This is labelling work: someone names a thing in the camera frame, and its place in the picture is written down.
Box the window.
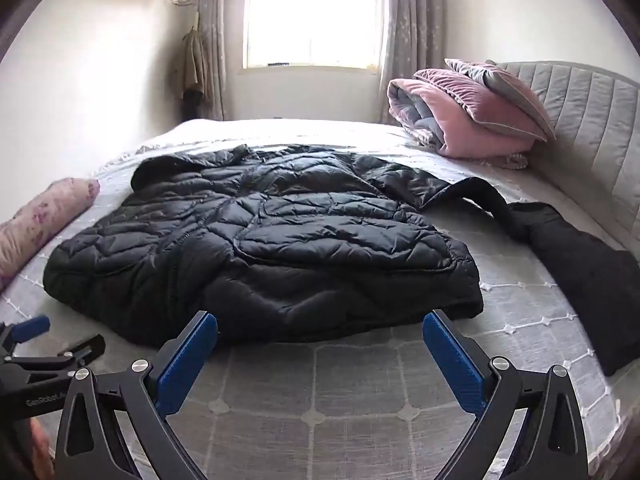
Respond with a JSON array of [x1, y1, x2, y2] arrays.
[[242, 0, 382, 72]]

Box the hanging olive coat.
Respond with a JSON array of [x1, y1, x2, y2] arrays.
[[172, 30, 210, 121]]

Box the bed with grey checked bedspread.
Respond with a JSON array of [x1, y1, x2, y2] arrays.
[[0, 119, 640, 480]]

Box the floral pink pillow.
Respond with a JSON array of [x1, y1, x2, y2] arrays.
[[0, 177, 101, 291]]

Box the grey pink-edged pillow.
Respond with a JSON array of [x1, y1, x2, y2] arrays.
[[444, 58, 557, 141]]

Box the grey padded headboard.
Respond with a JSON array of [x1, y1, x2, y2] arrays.
[[487, 60, 640, 251]]

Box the black puffer jacket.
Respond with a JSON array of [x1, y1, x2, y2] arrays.
[[43, 144, 531, 348]]

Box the dark cloth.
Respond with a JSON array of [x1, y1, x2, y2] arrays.
[[507, 201, 640, 377]]

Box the folded pink grey quilt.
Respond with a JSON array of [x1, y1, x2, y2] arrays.
[[387, 77, 536, 158]]

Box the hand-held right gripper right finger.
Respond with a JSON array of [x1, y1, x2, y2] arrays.
[[422, 309, 590, 480]]

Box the person's left hand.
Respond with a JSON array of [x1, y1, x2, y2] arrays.
[[31, 419, 54, 467]]

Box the checked folded cloth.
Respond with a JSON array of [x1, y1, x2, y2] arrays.
[[410, 130, 530, 170]]

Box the grey patterned curtain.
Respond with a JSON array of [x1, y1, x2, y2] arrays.
[[377, 0, 446, 126], [197, 0, 229, 122]]

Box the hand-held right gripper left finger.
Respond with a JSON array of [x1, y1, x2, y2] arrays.
[[54, 311, 219, 480]]

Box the pink velvet pillow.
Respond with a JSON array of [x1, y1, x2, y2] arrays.
[[414, 67, 548, 142]]

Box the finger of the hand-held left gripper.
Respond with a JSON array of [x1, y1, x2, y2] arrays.
[[10, 334, 107, 372], [0, 315, 51, 358]]

